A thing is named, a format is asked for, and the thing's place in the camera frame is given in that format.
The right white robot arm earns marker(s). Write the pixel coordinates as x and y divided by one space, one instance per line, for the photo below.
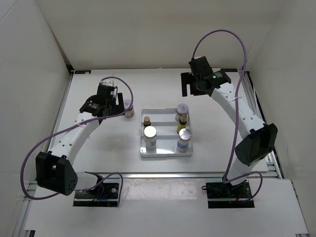
257 137

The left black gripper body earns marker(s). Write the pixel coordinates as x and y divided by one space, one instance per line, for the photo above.
113 108

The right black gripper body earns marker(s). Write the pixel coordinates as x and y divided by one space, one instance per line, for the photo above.
195 90

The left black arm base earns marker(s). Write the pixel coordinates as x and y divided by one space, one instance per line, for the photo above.
95 190

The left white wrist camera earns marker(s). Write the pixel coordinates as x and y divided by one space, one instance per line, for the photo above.
107 82

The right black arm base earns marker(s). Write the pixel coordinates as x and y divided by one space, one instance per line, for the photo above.
226 196

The small yellow-label bottle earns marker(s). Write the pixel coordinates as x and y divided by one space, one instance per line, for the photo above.
182 122
146 122

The blue corner label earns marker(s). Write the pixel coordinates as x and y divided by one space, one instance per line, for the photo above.
229 70
82 72

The aluminium front rail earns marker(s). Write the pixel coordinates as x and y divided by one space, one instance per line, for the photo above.
172 175

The red-lid spice jar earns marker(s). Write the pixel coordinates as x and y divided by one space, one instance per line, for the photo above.
181 109
129 109

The white three-compartment tray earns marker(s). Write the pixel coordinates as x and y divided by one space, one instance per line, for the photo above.
163 120

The left blue corner label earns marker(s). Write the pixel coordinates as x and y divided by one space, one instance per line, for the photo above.
82 72

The white silver-cap bottle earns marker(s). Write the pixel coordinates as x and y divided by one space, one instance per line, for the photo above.
150 136
184 138

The right blue corner label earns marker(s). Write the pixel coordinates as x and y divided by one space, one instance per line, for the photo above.
229 70

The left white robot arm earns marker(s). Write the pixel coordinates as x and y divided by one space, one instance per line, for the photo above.
54 168

